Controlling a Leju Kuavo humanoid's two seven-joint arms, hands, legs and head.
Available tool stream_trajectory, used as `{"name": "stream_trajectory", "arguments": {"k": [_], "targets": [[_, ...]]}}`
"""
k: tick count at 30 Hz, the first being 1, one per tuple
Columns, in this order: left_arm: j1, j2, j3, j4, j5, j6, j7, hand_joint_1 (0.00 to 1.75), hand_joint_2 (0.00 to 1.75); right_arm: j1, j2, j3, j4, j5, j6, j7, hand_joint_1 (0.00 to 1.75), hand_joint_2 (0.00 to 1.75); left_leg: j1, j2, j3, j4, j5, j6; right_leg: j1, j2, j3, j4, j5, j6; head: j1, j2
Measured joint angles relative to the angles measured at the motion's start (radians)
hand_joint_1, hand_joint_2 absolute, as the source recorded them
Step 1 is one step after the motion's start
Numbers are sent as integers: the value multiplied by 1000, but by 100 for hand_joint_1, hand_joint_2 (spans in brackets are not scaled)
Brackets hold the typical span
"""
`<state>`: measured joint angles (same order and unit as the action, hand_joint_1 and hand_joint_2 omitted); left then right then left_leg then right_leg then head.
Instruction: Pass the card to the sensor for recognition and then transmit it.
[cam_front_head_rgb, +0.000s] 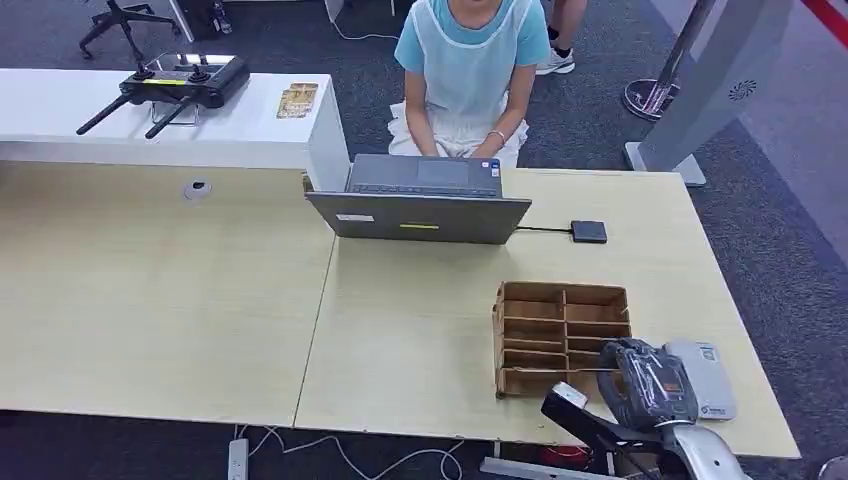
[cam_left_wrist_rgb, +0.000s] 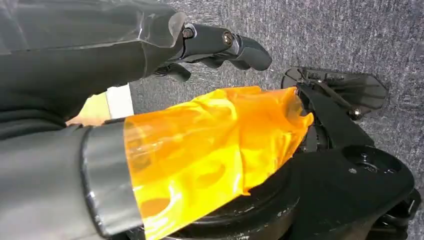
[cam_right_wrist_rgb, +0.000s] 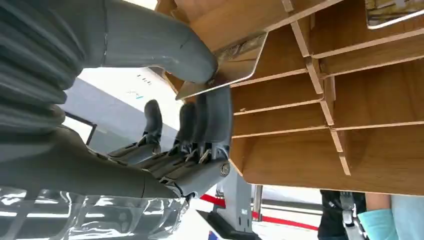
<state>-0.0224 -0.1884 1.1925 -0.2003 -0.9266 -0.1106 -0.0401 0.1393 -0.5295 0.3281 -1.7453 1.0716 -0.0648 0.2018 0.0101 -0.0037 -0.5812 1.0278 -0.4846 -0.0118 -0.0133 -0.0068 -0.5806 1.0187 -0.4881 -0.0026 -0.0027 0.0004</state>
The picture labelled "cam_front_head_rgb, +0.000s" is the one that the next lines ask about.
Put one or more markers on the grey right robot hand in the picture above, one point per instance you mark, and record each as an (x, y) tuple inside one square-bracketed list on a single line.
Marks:
[(646, 384)]

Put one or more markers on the person's left hand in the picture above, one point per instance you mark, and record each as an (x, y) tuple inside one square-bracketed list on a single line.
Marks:
[(487, 149)]

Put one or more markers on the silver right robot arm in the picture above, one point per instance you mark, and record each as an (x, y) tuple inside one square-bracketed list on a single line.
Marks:
[(705, 454)]

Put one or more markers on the person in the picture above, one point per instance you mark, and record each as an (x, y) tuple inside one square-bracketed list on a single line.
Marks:
[(467, 73), (563, 40)]

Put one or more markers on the grey laptop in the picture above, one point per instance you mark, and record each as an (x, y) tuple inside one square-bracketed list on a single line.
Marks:
[(424, 199)]

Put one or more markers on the red object under table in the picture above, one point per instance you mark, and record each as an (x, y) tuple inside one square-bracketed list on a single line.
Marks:
[(568, 456)]

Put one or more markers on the wooden card sorting box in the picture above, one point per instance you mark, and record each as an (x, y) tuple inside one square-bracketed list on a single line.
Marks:
[(550, 331)]

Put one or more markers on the black usb hub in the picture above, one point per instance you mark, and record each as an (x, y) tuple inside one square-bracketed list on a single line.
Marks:
[(589, 232)]

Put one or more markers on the white table foot bar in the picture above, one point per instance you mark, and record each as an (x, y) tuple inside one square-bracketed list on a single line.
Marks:
[(530, 470)]

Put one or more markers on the gold printed packet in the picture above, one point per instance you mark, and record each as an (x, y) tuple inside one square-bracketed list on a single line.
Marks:
[(297, 100)]

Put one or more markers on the grey standing kiosk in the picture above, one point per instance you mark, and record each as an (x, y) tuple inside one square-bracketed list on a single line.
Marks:
[(709, 79)]

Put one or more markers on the white counter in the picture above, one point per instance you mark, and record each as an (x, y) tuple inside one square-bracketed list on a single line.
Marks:
[(232, 132)]

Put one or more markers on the black remote controller with antennas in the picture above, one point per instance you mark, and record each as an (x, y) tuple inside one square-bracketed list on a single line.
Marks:
[(192, 83)]

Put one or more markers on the red barrier belt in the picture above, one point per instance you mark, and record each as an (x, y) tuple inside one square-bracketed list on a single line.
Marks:
[(828, 16)]

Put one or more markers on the black chair base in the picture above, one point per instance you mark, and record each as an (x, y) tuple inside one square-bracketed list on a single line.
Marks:
[(122, 23)]

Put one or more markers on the white power strip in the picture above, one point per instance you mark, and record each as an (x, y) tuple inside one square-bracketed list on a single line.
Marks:
[(238, 459)]

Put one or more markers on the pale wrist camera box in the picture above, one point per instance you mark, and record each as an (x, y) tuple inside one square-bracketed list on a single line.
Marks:
[(705, 381)]

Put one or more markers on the chrome stanchion post with base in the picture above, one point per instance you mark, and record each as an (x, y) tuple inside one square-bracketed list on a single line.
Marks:
[(652, 96)]

